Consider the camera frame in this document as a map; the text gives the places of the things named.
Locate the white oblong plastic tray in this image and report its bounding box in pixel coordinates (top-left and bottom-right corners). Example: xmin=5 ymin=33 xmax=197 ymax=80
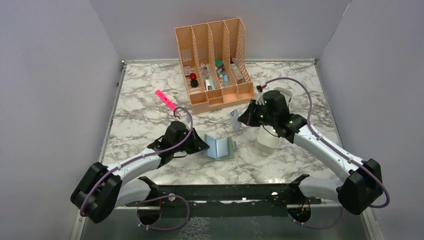
xmin=254 ymin=87 xmax=294 ymax=154

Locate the orange plastic desk organizer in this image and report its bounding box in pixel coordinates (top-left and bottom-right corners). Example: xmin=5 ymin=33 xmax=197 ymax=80
xmin=174 ymin=18 xmax=255 ymax=114

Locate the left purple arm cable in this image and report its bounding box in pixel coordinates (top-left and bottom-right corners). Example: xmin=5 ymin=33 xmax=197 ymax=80
xmin=79 ymin=106 xmax=194 ymax=218

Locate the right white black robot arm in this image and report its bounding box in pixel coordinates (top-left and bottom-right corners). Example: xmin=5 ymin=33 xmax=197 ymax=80
xmin=237 ymin=90 xmax=384 ymax=215

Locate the black metal base rail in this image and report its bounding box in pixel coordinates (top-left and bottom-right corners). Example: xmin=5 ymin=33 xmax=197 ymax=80
xmin=126 ymin=175 xmax=322 ymax=218

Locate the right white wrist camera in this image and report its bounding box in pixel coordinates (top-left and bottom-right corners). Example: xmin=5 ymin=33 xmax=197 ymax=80
xmin=255 ymin=92 xmax=265 ymax=106

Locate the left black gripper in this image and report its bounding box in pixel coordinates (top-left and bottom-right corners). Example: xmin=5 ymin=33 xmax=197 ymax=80
xmin=173 ymin=127 xmax=210 ymax=155

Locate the pink highlighter marker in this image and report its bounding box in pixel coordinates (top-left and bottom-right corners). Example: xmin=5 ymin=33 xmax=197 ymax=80
xmin=155 ymin=89 xmax=177 ymax=111

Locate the silver credit card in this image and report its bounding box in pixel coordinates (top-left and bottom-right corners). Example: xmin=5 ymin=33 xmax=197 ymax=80
xmin=229 ymin=109 xmax=242 ymax=131

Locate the grey red stapler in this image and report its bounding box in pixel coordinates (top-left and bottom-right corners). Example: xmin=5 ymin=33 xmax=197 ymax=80
xmin=230 ymin=57 xmax=244 ymax=84

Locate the black round stamp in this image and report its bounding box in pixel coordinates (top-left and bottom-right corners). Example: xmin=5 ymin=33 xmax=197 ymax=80
xmin=190 ymin=78 xmax=199 ymax=88

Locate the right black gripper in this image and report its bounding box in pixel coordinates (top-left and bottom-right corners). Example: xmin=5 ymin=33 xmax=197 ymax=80
xmin=238 ymin=99 xmax=277 ymax=127

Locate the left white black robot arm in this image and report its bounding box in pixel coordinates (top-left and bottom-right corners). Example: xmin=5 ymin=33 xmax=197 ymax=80
xmin=70 ymin=121 xmax=209 ymax=224

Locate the green card holder wallet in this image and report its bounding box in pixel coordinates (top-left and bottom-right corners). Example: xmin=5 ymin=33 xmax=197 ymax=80
xmin=203 ymin=134 xmax=238 ymax=161

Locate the green eraser block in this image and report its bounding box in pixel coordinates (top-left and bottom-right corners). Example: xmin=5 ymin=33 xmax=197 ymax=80
xmin=215 ymin=59 xmax=224 ymax=69

